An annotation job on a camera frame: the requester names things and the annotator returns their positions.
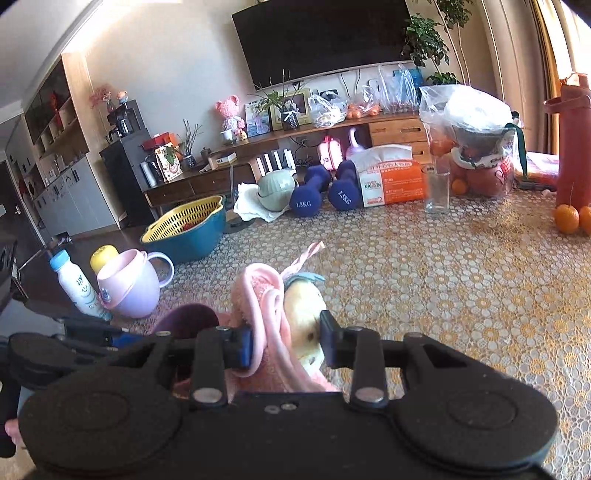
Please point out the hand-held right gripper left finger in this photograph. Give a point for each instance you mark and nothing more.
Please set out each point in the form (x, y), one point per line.
(244, 348)

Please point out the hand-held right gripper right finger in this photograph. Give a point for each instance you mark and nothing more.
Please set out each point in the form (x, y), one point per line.
(328, 341)

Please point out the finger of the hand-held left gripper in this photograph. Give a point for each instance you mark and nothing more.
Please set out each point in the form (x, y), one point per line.
(121, 340)
(87, 326)

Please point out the yellow plush toy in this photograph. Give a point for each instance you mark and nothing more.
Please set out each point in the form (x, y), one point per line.
(302, 304)

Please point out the pink towel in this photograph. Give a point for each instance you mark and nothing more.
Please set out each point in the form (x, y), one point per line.
(258, 295)

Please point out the purple ribbed cup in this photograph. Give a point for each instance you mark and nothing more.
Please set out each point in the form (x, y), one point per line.
(189, 318)

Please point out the person's left hand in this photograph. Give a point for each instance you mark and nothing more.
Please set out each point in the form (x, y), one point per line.
(14, 434)

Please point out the white bottle blue cap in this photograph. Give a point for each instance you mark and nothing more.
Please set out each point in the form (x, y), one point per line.
(78, 288)

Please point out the yellow bottle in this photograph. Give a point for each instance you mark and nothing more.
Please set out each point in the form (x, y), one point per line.
(102, 257)

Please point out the blue basin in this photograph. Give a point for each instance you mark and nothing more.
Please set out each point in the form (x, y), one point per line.
(194, 244)

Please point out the gold floral tablecloth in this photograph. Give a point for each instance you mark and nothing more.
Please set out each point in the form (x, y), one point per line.
(438, 277)

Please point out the yellow colander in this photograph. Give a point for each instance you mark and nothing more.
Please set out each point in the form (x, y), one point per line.
(184, 217)

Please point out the white cloth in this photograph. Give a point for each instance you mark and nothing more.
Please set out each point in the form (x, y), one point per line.
(247, 203)

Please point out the blue dumbbell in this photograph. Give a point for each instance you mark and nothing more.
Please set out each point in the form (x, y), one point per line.
(346, 191)
(307, 196)

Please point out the black cabinet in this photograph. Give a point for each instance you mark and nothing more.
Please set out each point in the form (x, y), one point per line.
(124, 184)

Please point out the silver cylinder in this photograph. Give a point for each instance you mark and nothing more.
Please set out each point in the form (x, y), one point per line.
(148, 173)

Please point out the orange white tissue box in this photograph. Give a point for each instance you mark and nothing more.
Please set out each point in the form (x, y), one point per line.
(397, 184)

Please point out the printed snack bag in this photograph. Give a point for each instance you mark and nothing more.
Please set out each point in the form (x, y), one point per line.
(168, 164)

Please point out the clear glass cup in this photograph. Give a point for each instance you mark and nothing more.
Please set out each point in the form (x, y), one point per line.
(436, 191)

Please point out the white antenna router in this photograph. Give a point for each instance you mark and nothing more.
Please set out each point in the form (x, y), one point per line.
(274, 162)

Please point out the pink white pouch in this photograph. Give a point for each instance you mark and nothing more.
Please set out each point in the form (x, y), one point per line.
(329, 154)

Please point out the small white box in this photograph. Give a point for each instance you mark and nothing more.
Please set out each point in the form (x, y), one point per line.
(224, 161)

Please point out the vase with twigs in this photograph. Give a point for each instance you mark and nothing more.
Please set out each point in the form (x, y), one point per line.
(188, 159)

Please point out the purple kettlebell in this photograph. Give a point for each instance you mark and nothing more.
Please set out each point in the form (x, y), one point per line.
(355, 146)

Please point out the small brown teapot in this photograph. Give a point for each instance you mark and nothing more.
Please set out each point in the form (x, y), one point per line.
(205, 153)

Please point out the orange red box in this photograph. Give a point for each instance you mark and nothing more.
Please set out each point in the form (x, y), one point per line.
(159, 140)

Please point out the black coffee machine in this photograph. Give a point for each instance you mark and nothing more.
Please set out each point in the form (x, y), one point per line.
(122, 120)

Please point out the small white pot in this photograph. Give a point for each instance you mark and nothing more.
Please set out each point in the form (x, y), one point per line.
(227, 137)

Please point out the wooden television cabinet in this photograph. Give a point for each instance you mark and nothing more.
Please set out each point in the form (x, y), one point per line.
(397, 131)

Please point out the plant in black vase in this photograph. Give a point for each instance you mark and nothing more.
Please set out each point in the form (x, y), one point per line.
(290, 120)

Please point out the red fruit bag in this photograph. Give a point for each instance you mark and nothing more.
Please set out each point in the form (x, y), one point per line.
(487, 180)

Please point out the pastel picture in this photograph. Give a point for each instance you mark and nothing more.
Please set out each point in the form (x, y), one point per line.
(256, 120)

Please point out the white plastic bag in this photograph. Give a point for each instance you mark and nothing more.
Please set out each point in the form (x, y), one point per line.
(325, 110)

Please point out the pink flowers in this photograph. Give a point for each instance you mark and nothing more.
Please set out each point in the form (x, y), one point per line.
(101, 96)

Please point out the bag of oranges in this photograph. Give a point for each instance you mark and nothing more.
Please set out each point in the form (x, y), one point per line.
(362, 111)

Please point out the small doll figure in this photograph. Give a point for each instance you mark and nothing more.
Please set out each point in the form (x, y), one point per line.
(122, 97)

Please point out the pink bear figure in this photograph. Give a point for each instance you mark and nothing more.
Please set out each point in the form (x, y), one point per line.
(229, 113)

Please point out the grey bowl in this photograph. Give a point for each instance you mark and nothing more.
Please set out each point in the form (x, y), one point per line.
(480, 143)

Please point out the clear bag with blue packs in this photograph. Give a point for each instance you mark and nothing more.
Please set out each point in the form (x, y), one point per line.
(397, 90)

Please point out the orange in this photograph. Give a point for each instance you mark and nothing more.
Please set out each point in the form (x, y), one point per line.
(566, 219)
(585, 220)

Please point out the red folded mat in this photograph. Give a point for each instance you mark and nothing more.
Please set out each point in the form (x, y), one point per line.
(538, 170)

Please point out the clear plastic bag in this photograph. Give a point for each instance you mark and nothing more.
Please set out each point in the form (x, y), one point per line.
(471, 106)

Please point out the black television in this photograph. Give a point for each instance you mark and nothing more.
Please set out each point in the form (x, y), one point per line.
(323, 37)

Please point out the red thermos bottle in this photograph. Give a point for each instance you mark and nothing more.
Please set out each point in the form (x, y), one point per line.
(572, 152)

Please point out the green indoor tree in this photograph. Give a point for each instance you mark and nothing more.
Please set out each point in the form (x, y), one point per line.
(425, 41)

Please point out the white standing air conditioner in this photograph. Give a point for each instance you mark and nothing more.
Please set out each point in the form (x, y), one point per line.
(508, 69)

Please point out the beige curtain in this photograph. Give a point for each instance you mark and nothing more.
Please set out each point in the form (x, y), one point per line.
(568, 37)

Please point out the wooden wall cabinet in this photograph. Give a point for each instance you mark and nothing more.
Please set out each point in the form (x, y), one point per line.
(69, 138)

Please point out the wooden photo frame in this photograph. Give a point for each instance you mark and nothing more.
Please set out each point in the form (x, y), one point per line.
(302, 104)

